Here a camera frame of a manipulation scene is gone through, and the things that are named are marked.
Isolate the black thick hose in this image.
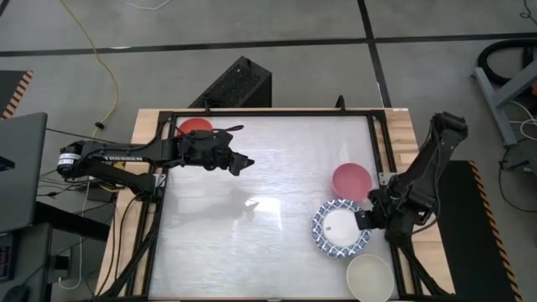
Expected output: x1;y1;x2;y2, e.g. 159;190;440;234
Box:
477;39;537;87

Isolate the cream white bowl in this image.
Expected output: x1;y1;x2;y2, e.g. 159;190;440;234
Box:
346;253;395;302

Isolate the black hazard-edged floor mat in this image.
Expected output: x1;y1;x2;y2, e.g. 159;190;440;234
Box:
435;159;524;302

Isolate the black computer tower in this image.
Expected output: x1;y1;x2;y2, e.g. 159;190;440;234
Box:
188;55;273;109

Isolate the black computer mouse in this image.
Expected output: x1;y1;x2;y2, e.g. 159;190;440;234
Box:
2;284;30;302

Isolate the black keyboard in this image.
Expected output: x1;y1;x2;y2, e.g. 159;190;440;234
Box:
0;244;13;283

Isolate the white floor cable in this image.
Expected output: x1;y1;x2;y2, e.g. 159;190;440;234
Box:
120;0;173;12

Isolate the black metal table frame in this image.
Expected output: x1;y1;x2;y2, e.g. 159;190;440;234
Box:
98;107;454;302

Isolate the small hazard-striped floor mat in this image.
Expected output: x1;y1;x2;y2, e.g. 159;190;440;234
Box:
0;70;34;121

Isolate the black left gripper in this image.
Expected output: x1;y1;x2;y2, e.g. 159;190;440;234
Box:
179;128;256;177

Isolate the long yellow cable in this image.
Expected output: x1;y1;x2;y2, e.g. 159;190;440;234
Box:
60;0;119;139

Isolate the orange plastic bowl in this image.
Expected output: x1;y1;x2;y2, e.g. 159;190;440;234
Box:
176;117;214;138

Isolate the grey desk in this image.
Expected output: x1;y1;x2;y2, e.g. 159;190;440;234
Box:
0;221;55;302

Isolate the grey laptop lid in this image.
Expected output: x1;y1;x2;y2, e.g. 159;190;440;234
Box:
0;112;49;234

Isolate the pink bowl pale outside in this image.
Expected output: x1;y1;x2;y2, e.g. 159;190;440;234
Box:
331;162;373;203

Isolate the grey metal stand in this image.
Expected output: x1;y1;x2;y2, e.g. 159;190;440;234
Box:
472;60;537;147

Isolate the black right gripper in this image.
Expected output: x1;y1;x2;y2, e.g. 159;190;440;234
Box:
354;179;436;241

